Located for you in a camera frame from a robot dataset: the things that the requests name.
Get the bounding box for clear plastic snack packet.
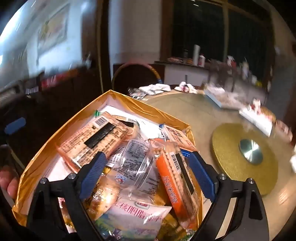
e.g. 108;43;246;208
111;139;162;200

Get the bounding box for person's left hand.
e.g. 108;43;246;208
0;170;21;200

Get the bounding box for large peach snack packet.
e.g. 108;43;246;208
57;111;139;173

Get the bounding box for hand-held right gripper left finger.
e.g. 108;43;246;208
26;152;109;241

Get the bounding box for glass turntable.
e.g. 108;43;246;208
139;91;296;223

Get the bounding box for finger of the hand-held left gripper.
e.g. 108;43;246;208
5;117;26;135

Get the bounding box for gold cardboard box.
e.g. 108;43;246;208
11;90;204;241

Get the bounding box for orange cracker packet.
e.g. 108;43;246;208
151;139;201;230

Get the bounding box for patterned crumpled cloth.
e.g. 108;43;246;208
174;82;198;93

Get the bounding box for dark wooden chair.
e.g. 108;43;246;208
113;64;164;86

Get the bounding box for large dark window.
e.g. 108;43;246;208
172;0;271;63

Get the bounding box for small peach snack packet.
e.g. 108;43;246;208
159;124;197;153

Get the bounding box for gold round turntable base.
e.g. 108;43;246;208
211;123;279;196

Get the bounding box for long side counter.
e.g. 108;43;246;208
155;61;266;93

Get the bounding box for white paper roll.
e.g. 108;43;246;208
193;44;200;66

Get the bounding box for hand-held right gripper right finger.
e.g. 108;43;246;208
183;150;271;241

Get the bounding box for white pouch with blue print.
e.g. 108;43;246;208
95;199;173;241

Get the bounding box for white box with red items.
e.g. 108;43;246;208
239;100;274;137

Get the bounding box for white crumpled cloth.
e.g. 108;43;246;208
139;84;171;95

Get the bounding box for golden bread packet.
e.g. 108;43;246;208
82;167;121;220

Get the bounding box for blue-edged white tray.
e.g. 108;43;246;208
203;83;241;109

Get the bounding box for wall poster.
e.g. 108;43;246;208
37;3;71;55

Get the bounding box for clear plastic bag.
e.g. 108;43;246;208
127;87;148;99

